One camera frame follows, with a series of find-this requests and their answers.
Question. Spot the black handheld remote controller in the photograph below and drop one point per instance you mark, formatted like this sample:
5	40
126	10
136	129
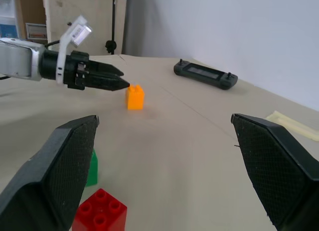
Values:
204	74

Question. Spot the blue box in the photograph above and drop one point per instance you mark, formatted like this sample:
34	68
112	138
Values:
8	28

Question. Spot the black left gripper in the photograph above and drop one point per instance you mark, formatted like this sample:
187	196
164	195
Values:
72	71

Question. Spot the orange building block cube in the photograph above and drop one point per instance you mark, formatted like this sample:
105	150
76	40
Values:
135	97

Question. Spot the green building block cube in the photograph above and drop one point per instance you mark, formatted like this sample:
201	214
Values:
93	171

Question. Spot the black stand pole with knob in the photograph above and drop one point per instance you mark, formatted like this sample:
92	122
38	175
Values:
113	24

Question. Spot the red building block cube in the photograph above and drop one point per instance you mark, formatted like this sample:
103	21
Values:
102	213

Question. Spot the cream plastic strip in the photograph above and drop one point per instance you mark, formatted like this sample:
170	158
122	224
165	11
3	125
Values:
291	122

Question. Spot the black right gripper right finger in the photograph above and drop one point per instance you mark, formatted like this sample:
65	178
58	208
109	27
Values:
279	171

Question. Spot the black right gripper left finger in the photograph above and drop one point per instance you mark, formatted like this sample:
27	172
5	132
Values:
47	181

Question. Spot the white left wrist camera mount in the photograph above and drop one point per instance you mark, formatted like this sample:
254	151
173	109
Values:
63	45

